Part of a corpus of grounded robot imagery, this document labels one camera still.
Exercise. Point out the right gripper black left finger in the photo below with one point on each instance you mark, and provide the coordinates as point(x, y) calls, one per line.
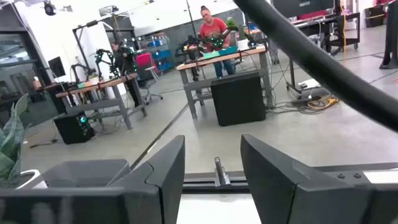
point(161, 186)

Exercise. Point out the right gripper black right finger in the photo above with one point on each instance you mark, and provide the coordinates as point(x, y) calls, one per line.
point(280, 186)

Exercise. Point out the black box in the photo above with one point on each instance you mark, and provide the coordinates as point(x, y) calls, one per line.
point(237, 99)

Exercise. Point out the black computer tower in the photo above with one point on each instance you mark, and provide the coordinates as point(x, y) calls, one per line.
point(70, 129)

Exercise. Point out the wooden top workbench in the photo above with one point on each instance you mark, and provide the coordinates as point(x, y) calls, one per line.
point(102, 84)
point(199, 62)

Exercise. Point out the pink office chair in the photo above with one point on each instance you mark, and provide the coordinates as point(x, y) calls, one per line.
point(143, 59)

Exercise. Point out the person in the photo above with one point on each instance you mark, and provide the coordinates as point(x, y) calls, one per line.
point(124, 62)
point(213, 31)

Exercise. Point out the shelf with blue bins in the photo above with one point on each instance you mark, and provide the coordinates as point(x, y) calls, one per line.
point(161, 54)

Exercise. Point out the teal tray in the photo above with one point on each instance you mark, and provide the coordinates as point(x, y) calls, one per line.
point(228, 50)

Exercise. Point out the snake plant in white pot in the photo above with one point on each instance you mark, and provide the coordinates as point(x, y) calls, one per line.
point(12, 140)

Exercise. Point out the black cart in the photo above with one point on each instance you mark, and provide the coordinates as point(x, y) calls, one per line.
point(343, 42)

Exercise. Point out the large black monitor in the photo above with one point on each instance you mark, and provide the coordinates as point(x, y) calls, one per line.
point(301, 7)

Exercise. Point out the black ceiling spotlight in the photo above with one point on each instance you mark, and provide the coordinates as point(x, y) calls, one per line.
point(49, 8)

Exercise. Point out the table frame clamp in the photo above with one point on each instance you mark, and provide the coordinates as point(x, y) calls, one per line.
point(221, 174)

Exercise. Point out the black stand post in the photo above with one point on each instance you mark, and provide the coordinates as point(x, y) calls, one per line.
point(390, 37)

